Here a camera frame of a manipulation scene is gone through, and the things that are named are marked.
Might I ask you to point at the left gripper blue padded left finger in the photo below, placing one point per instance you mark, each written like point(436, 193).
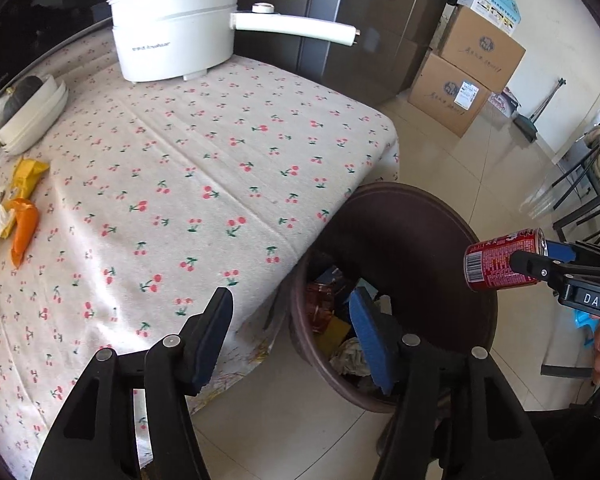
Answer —
point(210, 333)

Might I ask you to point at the white electric cooking pot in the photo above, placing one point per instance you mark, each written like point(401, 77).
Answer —
point(164, 39)

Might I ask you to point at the black metal chair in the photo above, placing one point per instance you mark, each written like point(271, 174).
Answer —
point(586, 168)

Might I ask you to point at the brown cardboard box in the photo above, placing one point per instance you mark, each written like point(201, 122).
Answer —
point(447, 94)
point(480, 49)

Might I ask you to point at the white paper wrapper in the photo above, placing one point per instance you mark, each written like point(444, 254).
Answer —
point(349, 359)

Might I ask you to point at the red cartoon drink can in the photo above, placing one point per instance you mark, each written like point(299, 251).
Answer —
point(319, 306)

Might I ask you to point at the dark grey refrigerator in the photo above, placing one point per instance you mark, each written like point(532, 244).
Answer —
point(394, 38)

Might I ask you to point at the yellow snack wrapper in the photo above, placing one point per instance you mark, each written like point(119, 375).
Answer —
point(27, 173)

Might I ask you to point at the cherry print tablecloth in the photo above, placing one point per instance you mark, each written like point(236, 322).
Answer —
point(154, 196)

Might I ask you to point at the dark brown trash bin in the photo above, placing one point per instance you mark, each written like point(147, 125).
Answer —
point(410, 246)

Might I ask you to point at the lower brown cardboard box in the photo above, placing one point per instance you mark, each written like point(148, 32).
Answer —
point(447, 94)

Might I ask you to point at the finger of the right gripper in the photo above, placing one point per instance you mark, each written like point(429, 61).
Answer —
point(579, 253)
point(554, 272)

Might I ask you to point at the stacked white bowls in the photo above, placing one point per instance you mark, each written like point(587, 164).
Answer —
point(32, 121)

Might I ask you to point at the upper brown cardboard box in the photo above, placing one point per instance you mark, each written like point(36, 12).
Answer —
point(480, 49)

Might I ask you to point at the dark green pumpkin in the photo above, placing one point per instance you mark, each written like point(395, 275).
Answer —
point(22, 93)

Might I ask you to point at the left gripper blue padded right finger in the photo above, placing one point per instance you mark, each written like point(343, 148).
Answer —
point(378, 334)

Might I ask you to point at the broom and dustpan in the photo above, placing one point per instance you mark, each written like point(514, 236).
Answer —
point(526, 124)

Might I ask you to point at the white blue printed box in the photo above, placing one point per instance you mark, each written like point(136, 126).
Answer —
point(504, 14)

